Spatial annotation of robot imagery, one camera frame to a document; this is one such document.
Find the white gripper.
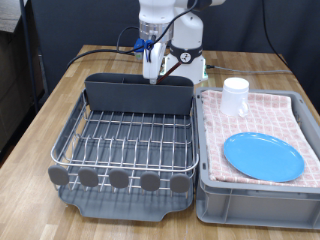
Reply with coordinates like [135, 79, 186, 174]
[142, 42, 167, 85]

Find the thick black table cable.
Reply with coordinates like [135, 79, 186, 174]
[66, 46, 144, 69]

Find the dark grey partition panel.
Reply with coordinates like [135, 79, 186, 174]
[25, 0, 320, 113]

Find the dark cabinet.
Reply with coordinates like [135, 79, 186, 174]
[0, 0, 46, 158]

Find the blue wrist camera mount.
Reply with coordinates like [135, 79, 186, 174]
[133, 38, 155, 61]

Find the blue plate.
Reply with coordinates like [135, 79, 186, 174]
[223, 131, 306, 183]

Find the metal wire dish rack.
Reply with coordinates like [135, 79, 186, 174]
[47, 88, 200, 195]

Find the grey plastic crate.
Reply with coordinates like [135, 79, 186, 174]
[194, 86, 320, 230]

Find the thin grey table cable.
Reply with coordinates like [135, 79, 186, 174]
[205, 64, 294, 75]

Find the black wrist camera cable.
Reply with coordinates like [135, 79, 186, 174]
[116, 0, 201, 63]

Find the black metal pole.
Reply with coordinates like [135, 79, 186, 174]
[19, 0, 39, 113]

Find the white plastic mug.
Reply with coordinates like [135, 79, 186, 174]
[219, 77, 250, 118]

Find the thin black hanging cable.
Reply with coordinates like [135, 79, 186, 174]
[261, 0, 296, 73]

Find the pink checked cloth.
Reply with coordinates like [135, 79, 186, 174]
[200, 89, 320, 188]

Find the dark grey cutlery holder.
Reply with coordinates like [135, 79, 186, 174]
[83, 72, 195, 116]

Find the grey plastic drain tray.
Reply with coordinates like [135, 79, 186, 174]
[48, 89, 198, 223]

